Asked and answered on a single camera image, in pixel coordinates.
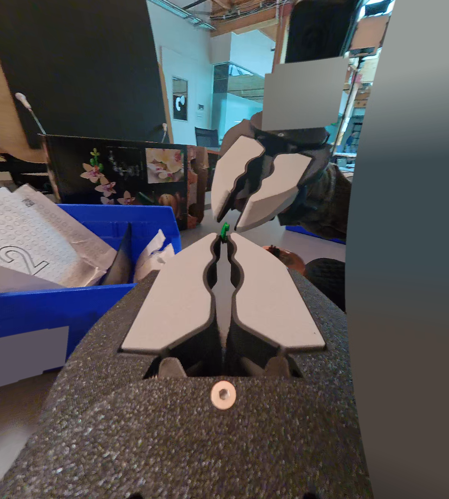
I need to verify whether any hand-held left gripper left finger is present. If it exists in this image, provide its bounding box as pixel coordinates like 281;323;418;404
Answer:
120;233;220;354

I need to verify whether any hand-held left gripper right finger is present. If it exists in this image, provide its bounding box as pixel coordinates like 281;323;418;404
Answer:
229;232;327;353

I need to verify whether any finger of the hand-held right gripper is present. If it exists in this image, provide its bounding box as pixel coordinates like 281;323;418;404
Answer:
211;134;267;222
234;154;313;231

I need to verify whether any terracotta lego flower pot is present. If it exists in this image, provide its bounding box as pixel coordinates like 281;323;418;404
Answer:
263;245;307;273

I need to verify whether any blue plastic bin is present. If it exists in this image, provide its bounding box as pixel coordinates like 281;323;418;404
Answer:
0;204;183;371
285;224;346;245

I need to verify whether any orchid lego set box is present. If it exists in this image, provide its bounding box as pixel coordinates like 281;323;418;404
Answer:
39;134;210;231

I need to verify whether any black office chair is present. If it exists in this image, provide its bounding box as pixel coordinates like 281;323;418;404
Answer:
194;127;219;148

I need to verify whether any black phone sign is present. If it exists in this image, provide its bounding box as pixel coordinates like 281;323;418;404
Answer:
172;76;189;122

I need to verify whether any large white paper bag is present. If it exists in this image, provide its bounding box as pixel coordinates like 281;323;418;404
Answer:
0;179;118;289

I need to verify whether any black partition panel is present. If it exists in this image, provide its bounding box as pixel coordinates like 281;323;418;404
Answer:
0;0;174;149

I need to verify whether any wooden post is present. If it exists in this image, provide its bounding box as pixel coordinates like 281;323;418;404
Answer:
272;0;292;75

